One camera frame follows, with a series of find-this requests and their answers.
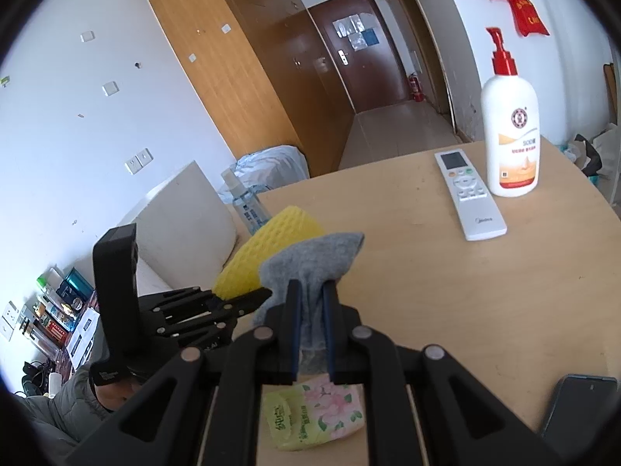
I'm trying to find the yellow sponge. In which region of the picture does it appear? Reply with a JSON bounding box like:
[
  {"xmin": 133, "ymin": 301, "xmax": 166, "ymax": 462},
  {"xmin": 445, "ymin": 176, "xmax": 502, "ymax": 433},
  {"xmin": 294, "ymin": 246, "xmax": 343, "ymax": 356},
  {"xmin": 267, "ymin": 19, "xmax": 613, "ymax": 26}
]
[{"xmin": 213, "ymin": 206, "xmax": 325, "ymax": 299}]

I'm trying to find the black white plastic bag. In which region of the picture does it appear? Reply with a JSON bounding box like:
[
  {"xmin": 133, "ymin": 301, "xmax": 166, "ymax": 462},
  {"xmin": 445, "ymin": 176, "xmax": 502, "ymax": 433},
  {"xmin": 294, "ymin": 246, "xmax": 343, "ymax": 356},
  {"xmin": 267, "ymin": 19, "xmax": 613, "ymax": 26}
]
[{"xmin": 563, "ymin": 126, "xmax": 621, "ymax": 180}]

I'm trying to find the red cloth bag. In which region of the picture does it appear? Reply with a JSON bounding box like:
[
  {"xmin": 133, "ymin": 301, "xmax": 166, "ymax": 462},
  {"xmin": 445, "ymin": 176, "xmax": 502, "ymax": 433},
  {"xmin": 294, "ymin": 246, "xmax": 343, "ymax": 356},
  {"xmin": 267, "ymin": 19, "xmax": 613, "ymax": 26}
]
[{"xmin": 507, "ymin": 0, "xmax": 551, "ymax": 37}]

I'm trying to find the black smartphone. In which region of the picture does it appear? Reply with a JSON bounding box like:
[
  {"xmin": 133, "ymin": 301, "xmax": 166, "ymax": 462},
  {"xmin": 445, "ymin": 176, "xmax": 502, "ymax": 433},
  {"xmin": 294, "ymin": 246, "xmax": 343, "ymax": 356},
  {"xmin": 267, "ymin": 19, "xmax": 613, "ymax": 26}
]
[{"xmin": 538, "ymin": 374, "xmax": 617, "ymax": 442}]

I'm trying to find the grey sock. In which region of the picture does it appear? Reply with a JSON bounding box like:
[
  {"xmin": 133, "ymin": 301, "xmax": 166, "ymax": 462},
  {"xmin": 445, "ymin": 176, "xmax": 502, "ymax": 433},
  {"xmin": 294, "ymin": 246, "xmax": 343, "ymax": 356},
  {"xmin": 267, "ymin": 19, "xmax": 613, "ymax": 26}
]
[{"xmin": 251, "ymin": 232, "xmax": 366, "ymax": 365}]

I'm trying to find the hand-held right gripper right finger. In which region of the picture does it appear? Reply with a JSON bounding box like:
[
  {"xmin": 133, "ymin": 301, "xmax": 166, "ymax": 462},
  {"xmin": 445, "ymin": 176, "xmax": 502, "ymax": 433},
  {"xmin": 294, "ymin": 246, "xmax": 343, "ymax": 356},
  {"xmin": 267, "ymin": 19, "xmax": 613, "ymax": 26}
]
[{"xmin": 321, "ymin": 282, "xmax": 564, "ymax": 466}]

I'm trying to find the grey door notice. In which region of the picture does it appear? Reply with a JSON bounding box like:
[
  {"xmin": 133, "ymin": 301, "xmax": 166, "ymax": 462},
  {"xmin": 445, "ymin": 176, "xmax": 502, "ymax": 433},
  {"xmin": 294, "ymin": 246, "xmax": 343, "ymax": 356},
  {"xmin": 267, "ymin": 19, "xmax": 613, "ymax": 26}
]
[{"xmin": 334, "ymin": 14, "xmax": 367, "ymax": 49}]

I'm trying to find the white red pump lotion bottle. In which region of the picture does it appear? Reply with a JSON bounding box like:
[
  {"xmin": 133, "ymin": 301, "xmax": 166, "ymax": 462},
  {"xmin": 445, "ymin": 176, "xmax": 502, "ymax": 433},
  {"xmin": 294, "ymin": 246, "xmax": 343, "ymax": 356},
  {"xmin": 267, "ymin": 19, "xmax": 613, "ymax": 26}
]
[{"xmin": 480, "ymin": 26, "xmax": 541, "ymax": 199}]

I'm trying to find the floral tissue packet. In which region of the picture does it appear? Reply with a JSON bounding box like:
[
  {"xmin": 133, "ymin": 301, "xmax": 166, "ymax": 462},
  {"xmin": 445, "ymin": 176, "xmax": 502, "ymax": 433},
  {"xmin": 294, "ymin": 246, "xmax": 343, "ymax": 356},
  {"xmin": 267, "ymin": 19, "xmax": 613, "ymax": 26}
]
[{"xmin": 262, "ymin": 383, "xmax": 366, "ymax": 451}]

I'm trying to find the teal tumbler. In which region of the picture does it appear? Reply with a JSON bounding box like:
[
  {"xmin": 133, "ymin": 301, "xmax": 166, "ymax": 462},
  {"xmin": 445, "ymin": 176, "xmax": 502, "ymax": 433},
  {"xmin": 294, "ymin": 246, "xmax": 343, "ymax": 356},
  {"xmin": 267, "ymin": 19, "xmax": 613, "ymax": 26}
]
[{"xmin": 65, "ymin": 268, "xmax": 94, "ymax": 302}]

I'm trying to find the wooden wardrobe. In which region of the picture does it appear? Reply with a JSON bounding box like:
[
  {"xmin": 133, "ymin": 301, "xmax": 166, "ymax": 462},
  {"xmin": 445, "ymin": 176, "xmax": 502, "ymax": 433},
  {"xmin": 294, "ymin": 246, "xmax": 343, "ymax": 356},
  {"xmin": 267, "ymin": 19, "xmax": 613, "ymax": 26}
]
[{"xmin": 143, "ymin": 0, "xmax": 360, "ymax": 178}]

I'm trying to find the person's left forearm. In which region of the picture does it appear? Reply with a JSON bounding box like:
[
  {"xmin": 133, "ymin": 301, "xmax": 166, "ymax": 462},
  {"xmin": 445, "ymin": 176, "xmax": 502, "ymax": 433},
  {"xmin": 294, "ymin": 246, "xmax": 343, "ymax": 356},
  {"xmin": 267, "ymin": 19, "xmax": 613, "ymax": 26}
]
[{"xmin": 19, "ymin": 369, "xmax": 146, "ymax": 447}]

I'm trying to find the double white wall socket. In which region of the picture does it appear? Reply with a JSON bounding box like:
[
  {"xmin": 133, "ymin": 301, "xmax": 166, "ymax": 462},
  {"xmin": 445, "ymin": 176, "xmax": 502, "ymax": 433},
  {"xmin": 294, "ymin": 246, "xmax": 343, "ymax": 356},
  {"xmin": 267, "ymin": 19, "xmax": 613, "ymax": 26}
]
[{"xmin": 123, "ymin": 148, "xmax": 153, "ymax": 174}]

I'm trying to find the brown side door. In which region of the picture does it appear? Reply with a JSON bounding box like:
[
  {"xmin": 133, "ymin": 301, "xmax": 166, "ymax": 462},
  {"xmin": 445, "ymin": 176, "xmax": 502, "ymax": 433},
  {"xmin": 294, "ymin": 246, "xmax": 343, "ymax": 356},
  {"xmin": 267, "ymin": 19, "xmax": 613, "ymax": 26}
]
[{"xmin": 383, "ymin": 0, "xmax": 452, "ymax": 115}]

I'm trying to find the white remote control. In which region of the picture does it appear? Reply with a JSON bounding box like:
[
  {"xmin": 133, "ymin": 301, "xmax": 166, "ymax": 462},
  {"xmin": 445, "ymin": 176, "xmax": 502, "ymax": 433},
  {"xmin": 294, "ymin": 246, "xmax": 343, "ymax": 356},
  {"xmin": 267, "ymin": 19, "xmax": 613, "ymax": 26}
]
[{"xmin": 434, "ymin": 150, "xmax": 508, "ymax": 242}]

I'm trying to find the white foam box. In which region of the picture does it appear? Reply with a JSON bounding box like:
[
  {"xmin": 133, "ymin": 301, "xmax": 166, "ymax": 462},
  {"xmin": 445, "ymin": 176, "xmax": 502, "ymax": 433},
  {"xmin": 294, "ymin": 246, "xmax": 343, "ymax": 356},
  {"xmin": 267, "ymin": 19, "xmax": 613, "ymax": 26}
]
[{"xmin": 92, "ymin": 159, "xmax": 239, "ymax": 297}]

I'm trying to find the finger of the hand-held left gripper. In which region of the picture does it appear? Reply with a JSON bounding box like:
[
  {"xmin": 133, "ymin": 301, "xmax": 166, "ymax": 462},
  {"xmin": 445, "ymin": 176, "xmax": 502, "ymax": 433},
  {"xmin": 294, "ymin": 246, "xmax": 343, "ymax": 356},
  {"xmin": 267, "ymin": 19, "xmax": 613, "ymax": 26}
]
[
  {"xmin": 155, "ymin": 287, "xmax": 272, "ymax": 346},
  {"xmin": 138, "ymin": 285, "xmax": 219, "ymax": 314}
]

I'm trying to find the dark brown entry door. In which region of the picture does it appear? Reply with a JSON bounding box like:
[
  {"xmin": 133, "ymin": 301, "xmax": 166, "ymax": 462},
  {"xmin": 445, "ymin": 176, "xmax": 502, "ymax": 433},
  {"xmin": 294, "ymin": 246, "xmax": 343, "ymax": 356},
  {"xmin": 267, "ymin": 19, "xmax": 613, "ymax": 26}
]
[{"xmin": 308, "ymin": 0, "xmax": 423, "ymax": 113}]

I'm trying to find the clear blue spray bottle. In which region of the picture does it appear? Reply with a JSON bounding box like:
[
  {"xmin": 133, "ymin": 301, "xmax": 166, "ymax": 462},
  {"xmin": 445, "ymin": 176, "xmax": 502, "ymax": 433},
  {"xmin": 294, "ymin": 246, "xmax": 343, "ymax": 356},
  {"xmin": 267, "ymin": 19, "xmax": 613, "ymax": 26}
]
[{"xmin": 220, "ymin": 169, "xmax": 272, "ymax": 238}]

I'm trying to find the leaning wooden board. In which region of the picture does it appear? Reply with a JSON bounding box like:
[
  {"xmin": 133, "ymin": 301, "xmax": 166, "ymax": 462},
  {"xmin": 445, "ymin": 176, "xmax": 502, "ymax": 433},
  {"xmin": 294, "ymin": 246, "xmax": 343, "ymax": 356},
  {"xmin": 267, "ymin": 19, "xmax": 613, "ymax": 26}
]
[{"xmin": 603, "ymin": 63, "xmax": 617, "ymax": 122}]

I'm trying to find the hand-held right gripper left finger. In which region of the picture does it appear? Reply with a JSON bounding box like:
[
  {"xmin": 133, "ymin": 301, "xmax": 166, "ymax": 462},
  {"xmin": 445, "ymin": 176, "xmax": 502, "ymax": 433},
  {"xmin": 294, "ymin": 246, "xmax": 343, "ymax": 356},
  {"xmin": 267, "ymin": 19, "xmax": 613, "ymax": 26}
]
[{"xmin": 65, "ymin": 279, "xmax": 302, "ymax": 466}]

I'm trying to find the pale blue plastic bag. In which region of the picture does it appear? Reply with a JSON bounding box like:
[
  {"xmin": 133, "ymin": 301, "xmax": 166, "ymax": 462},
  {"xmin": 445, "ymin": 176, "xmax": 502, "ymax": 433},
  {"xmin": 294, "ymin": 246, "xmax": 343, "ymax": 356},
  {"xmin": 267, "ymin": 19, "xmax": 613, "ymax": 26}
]
[{"xmin": 235, "ymin": 144, "xmax": 311, "ymax": 195}]

